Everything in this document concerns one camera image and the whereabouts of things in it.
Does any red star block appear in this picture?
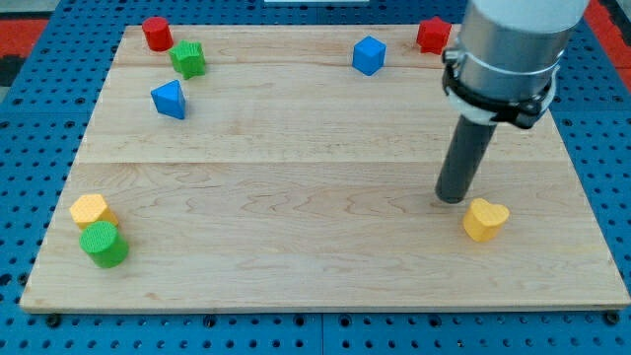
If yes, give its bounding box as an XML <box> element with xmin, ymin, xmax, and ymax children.
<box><xmin>416</xmin><ymin>16</ymin><xmax>452</xmax><ymax>55</ymax></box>

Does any yellow hexagon block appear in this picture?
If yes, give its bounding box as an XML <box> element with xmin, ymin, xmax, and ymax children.
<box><xmin>69</xmin><ymin>194</ymin><xmax>119</xmax><ymax>230</ymax></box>

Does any blue triangle block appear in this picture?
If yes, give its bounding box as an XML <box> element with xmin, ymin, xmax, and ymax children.
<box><xmin>151</xmin><ymin>80</ymin><xmax>186</xmax><ymax>119</ymax></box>

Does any green star block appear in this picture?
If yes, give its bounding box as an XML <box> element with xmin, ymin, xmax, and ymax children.
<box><xmin>169</xmin><ymin>40</ymin><xmax>206</xmax><ymax>80</ymax></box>

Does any red cylinder block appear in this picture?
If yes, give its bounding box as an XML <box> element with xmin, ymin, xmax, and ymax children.
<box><xmin>141</xmin><ymin>17</ymin><xmax>174</xmax><ymax>52</ymax></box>

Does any yellow heart block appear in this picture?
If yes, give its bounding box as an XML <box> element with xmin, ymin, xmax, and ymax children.
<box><xmin>462</xmin><ymin>198</ymin><xmax>511</xmax><ymax>243</ymax></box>

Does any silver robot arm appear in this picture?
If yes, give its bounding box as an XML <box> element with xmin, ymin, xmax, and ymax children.
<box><xmin>435</xmin><ymin>0</ymin><xmax>589</xmax><ymax>204</ymax></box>

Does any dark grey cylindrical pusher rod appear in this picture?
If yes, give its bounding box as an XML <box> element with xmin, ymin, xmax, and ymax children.
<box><xmin>435</xmin><ymin>115</ymin><xmax>496</xmax><ymax>204</ymax></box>

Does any green cylinder block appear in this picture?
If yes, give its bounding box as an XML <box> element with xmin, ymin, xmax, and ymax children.
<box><xmin>79</xmin><ymin>221</ymin><xmax>129</xmax><ymax>268</ymax></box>

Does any wooden board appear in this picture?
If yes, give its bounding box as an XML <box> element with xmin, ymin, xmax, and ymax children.
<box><xmin>20</xmin><ymin>25</ymin><xmax>630</xmax><ymax>315</ymax></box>

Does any blue cube block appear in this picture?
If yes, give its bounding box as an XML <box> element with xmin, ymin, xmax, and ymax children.
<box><xmin>352</xmin><ymin>35</ymin><xmax>386</xmax><ymax>76</ymax></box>

